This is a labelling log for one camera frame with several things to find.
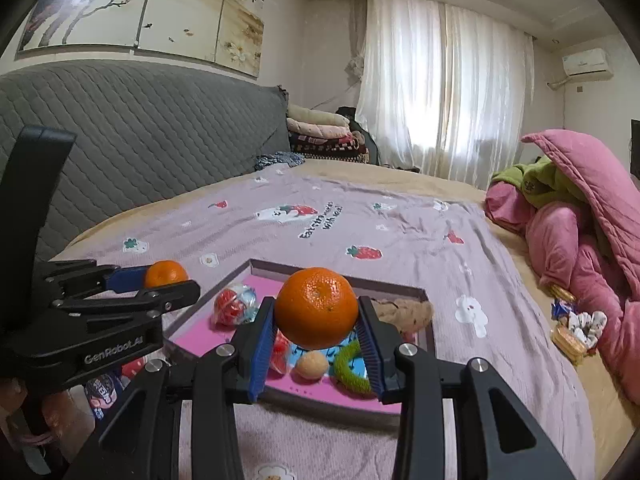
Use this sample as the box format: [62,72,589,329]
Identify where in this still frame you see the small orange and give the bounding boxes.
[145,260,190,289]

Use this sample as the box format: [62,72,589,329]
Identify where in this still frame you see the dark snack packet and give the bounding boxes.
[85,372,126,418]

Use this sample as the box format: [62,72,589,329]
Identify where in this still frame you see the strawberry print purple sheet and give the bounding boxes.
[50,165,596,480]

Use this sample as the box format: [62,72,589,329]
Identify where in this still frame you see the black bag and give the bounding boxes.
[335,106,382,166]

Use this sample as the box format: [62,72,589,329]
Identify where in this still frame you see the blue patterned cloth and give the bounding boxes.
[254,151,306,172]

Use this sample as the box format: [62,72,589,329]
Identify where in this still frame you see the person's left hand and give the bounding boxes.
[0,375,66,461]

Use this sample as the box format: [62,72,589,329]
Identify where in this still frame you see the floral wall painting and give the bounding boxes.
[15,0,266,78]

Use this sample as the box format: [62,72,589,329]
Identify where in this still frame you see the grey quilted headboard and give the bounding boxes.
[0,59,291,261]

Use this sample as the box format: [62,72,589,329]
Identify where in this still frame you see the snack packets by quilt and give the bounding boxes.
[550,285,608,366]

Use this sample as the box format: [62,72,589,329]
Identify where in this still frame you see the beige sheer scrunchie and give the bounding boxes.
[372,297,434,333]

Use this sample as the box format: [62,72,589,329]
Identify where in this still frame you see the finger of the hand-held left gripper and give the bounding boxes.
[52,280,201,324]
[44,259,148,297]

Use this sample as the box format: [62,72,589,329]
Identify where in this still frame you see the white sheer curtain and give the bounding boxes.
[350,0,531,191]

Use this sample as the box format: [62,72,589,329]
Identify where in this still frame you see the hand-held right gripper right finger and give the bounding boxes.
[356,295,576,480]

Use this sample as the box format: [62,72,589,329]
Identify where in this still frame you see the shallow grey cardboard box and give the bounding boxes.
[165,258,436,428]

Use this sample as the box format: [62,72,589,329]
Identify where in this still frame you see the green blanket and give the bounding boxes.
[492,155,588,208]

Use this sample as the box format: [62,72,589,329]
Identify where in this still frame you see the blue red toy egg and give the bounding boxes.
[214,284,258,327]

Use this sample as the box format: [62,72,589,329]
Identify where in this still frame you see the white air conditioner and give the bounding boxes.
[560,48,613,80]

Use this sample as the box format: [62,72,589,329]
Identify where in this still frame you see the tan bed sheet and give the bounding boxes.
[50,157,640,461]

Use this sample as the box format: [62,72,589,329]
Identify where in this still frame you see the large orange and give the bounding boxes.
[275,267,360,350]

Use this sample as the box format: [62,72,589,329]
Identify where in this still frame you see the stack of folded blankets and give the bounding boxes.
[286,104,371,165]

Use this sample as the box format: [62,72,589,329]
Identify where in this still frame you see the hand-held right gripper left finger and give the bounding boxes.
[65,296,276,480]

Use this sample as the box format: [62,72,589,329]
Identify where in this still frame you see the black television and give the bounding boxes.
[630,119,640,181]

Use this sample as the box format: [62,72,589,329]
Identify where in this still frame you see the blue book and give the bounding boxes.
[287,330,371,386]

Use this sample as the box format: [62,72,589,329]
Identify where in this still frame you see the pink book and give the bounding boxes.
[172,272,401,413]

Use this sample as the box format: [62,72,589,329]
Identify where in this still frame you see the green fuzzy scrunchie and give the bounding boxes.
[334,337,373,395]

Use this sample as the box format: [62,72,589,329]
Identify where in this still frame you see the pink quilt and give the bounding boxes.
[484,129,640,406]

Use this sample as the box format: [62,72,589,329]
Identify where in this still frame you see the beige round ball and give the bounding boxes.
[294,351,330,380]

